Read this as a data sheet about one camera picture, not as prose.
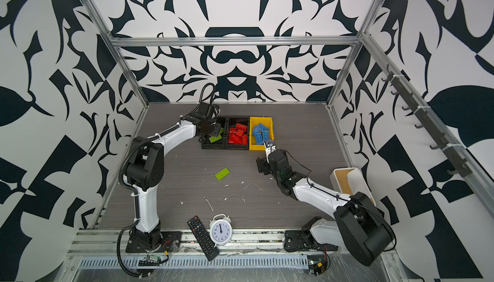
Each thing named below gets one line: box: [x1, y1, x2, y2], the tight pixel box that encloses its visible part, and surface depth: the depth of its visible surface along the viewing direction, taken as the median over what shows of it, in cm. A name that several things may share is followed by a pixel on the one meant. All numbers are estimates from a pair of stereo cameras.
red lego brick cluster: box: [235, 122, 248, 138], surface depth 107 cm
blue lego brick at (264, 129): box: [257, 122, 269, 134], surface depth 107 cm
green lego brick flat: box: [214, 167, 231, 181], surface depth 93 cm
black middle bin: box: [225, 116, 250, 151], surface depth 103 cm
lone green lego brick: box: [208, 133, 223, 144], surface depth 105 cm
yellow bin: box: [248, 116, 275, 151], surface depth 101 cm
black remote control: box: [187, 215, 220, 262], surface depth 75 cm
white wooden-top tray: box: [329, 167, 376, 207], surface depth 87 cm
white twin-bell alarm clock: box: [209, 213, 234, 247], surface depth 76 cm
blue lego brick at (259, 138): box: [255, 131, 264, 145], surface depth 101 cm
